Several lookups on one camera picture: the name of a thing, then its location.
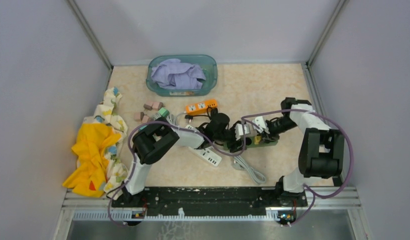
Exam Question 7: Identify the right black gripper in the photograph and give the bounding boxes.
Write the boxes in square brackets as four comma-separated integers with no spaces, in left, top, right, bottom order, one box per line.
[256,117,298,144]

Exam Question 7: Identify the green power strip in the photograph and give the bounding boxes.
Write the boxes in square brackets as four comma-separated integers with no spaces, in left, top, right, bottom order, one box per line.
[223,136,279,153]

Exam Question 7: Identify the grey cord of small strip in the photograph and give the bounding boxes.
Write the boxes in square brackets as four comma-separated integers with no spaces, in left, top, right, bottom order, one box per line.
[231,154,267,185]

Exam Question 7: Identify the yellow plug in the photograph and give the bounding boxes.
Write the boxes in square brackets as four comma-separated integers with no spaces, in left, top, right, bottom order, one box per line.
[253,135,262,145]

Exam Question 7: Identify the white power strip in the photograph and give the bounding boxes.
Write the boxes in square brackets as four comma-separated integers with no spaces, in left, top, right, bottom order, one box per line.
[188,143,222,167]

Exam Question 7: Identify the orange power strip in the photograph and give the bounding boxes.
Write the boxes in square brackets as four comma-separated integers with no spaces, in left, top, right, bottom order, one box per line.
[185,99,218,116]

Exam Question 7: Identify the pink plug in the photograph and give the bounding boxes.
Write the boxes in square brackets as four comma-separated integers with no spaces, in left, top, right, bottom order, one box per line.
[141,115,153,124]
[143,102,153,111]
[151,101,164,111]
[133,111,145,122]

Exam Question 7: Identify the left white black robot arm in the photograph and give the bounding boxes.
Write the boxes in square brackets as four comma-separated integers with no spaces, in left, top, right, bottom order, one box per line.
[111,113,246,208]

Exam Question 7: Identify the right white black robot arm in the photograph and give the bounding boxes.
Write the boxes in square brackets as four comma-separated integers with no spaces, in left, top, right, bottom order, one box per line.
[261,97,345,206]

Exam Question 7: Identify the teal plastic basin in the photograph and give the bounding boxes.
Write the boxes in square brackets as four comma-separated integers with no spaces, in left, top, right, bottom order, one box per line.
[145,54,218,97]

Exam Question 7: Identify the lavender crumpled cloth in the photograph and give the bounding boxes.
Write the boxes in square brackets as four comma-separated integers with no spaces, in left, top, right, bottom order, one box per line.
[150,58,207,90]

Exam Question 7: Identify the patterned cream cloth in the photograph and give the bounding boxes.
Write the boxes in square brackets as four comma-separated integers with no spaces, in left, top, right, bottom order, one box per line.
[82,87,128,200]

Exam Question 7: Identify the yellow cloth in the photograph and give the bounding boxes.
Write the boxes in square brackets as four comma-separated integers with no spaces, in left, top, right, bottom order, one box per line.
[62,123,122,198]

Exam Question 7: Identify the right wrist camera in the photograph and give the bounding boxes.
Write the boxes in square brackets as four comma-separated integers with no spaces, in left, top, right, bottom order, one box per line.
[252,116,270,134]

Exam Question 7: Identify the black coiled cable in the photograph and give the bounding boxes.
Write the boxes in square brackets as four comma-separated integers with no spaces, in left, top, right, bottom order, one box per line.
[185,106,226,128]

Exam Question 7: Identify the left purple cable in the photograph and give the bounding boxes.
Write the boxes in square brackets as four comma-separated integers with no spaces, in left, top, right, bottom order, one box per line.
[107,119,248,228]

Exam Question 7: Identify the purple cable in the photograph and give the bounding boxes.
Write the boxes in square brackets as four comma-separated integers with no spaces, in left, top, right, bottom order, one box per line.
[107,119,248,228]
[240,108,355,228]

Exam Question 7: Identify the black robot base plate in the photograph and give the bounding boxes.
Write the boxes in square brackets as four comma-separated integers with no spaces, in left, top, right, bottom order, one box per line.
[111,186,308,217]

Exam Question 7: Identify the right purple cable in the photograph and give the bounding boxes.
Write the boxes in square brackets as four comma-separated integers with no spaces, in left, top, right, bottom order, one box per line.
[240,108,355,228]

